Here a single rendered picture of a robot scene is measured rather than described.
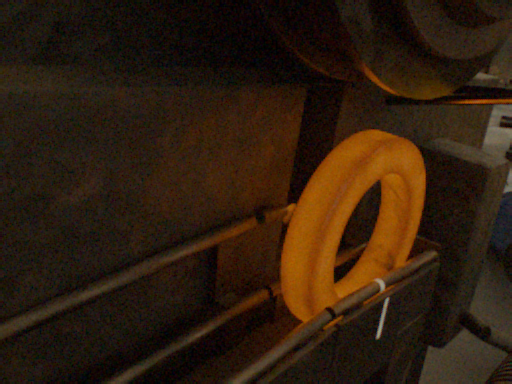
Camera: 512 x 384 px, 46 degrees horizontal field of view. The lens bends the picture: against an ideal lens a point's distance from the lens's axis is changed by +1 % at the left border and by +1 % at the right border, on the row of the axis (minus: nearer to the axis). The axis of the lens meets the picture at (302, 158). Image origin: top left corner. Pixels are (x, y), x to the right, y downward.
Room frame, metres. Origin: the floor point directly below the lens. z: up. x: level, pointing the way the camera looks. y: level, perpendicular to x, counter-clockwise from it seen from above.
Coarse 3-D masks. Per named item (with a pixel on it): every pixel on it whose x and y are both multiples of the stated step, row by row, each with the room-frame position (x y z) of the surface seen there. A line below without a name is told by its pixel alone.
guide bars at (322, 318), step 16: (416, 256) 0.55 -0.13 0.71; (432, 256) 0.56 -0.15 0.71; (400, 272) 0.51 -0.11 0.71; (416, 272) 0.54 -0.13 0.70; (368, 288) 0.46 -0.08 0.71; (384, 288) 0.48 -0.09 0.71; (336, 304) 0.42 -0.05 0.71; (352, 304) 0.43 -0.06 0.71; (320, 320) 0.40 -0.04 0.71; (336, 320) 0.44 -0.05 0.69; (288, 336) 0.38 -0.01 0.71; (304, 336) 0.38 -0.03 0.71; (272, 352) 0.36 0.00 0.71; (288, 352) 0.37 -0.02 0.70; (240, 368) 0.34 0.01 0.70; (256, 368) 0.34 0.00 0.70; (272, 368) 0.37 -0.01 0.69
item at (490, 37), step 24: (384, 0) 0.38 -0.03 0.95; (408, 0) 0.38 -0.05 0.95; (432, 0) 0.41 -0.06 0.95; (456, 0) 0.41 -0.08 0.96; (480, 0) 0.42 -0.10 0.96; (504, 0) 0.46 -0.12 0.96; (408, 24) 0.39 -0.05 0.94; (432, 24) 0.41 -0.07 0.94; (456, 24) 0.45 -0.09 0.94; (480, 24) 0.46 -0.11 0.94; (504, 24) 0.53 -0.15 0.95; (432, 48) 0.42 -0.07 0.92; (456, 48) 0.46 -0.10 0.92; (480, 48) 0.50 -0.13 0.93
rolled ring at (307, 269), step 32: (352, 160) 0.45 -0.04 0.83; (384, 160) 0.47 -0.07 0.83; (416, 160) 0.52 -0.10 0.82; (320, 192) 0.43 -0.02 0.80; (352, 192) 0.44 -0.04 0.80; (384, 192) 0.54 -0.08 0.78; (416, 192) 0.54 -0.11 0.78; (320, 224) 0.42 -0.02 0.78; (384, 224) 0.55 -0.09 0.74; (416, 224) 0.55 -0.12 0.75; (288, 256) 0.42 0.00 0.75; (320, 256) 0.42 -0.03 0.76; (384, 256) 0.53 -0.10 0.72; (288, 288) 0.43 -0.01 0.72; (320, 288) 0.42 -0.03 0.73; (352, 288) 0.50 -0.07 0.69
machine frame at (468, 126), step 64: (0, 0) 0.34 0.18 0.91; (64, 0) 0.37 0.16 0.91; (128, 0) 0.41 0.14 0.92; (192, 0) 0.46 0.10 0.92; (0, 64) 0.34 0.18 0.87; (64, 64) 0.38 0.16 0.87; (128, 64) 0.42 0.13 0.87; (192, 64) 0.47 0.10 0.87; (256, 64) 0.53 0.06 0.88; (0, 128) 0.29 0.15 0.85; (64, 128) 0.32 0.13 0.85; (128, 128) 0.35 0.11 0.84; (192, 128) 0.40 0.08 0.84; (256, 128) 0.46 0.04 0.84; (320, 128) 0.57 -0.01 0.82; (384, 128) 0.64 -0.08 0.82; (448, 128) 0.79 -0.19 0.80; (0, 192) 0.29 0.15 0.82; (64, 192) 0.32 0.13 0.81; (128, 192) 0.36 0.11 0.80; (192, 192) 0.41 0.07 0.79; (256, 192) 0.47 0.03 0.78; (0, 256) 0.29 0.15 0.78; (64, 256) 0.32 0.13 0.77; (128, 256) 0.36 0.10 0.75; (192, 256) 0.41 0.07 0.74; (256, 256) 0.48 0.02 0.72; (0, 320) 0.29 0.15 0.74; (64, 320) 0.33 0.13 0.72; (128, 320) 0.37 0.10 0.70; (192, 320) 0.42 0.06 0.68; (256, 320) 0.49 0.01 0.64
